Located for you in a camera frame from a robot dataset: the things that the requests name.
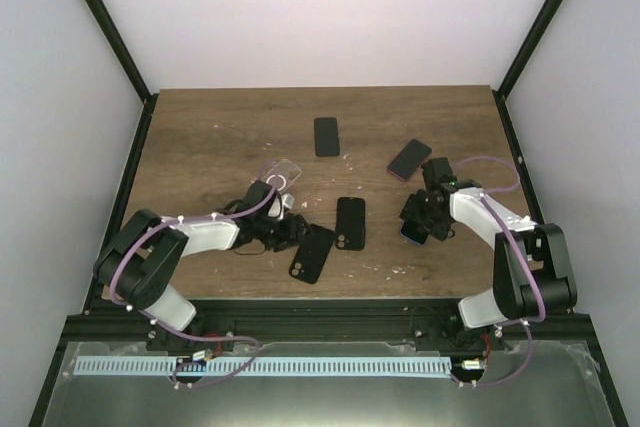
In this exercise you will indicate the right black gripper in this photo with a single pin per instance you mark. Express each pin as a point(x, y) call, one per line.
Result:
point(410, 211)

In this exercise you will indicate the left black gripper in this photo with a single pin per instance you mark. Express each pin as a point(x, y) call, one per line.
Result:
point(292, 234)

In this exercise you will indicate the blue phone black screen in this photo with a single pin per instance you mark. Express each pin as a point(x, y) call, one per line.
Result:
point(414, 232)

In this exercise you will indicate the black phone case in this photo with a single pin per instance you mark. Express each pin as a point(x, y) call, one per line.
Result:
point(350, 228)
point(312, 254)

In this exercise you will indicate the pink phone black screen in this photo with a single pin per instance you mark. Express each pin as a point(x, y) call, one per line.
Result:
point(407, 161)

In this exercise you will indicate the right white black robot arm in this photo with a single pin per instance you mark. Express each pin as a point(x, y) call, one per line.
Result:
point(532, 271)

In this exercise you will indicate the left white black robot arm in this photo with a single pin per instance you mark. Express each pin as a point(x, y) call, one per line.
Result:
point(139, 262)

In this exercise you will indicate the clear magsafe phone case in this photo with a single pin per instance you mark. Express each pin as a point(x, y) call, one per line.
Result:
point(280, 174)

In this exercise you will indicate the black phone far centre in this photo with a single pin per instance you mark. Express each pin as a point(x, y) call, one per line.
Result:
point(326, 137)

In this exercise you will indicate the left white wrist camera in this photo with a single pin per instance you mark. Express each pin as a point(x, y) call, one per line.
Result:
point(282, 203)

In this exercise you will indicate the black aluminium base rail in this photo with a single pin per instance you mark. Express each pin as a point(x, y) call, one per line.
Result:
point(427, 324)

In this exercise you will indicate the light blue slotted cable duct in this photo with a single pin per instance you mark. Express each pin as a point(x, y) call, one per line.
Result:
point(410, 367)

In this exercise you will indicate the right black frame post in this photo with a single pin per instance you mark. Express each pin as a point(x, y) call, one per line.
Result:
point(536, 32)

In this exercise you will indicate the black frame post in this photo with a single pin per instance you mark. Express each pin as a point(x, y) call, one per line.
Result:
point(119, 48)
point(536, 32)

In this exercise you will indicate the left black frame post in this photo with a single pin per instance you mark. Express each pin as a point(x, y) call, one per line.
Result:
point(119, 48)

